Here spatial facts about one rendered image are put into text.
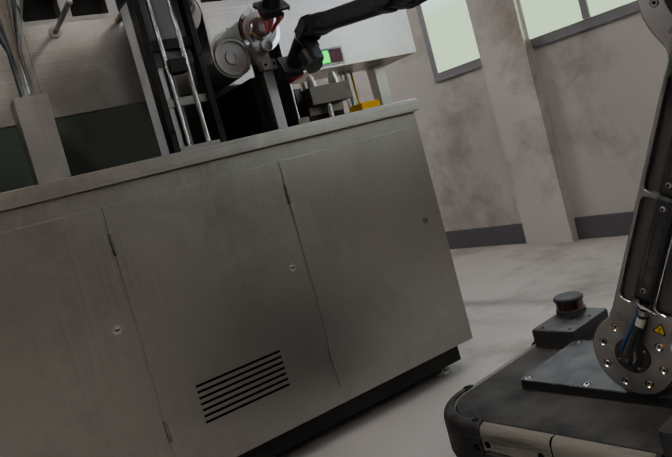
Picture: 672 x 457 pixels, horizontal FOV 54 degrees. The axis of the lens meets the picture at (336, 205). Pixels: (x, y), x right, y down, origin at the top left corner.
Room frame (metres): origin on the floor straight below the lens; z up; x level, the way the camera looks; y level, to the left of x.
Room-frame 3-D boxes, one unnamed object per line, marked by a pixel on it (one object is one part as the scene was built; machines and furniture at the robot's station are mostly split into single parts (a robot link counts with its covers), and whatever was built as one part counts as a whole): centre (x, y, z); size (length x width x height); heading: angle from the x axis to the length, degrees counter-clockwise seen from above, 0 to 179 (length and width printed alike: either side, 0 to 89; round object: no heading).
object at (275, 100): (2.11, 0.10, 1.05); 0.06 x 0.05 x 0.31; 31
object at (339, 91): (2.39, 0.02, 1.00); 0.40 x 0.16 x 0.06; 31
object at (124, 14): (2.13, 0.46, 1.17); 0.34 x 0.05 x 0.54; 31
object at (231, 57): (2.21, 0.26, 1.17); 0.26 x 0.12 x 0.12; 31
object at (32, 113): (1.89, 0.76, 1.18); 0.14 x 0.14 x 0.57
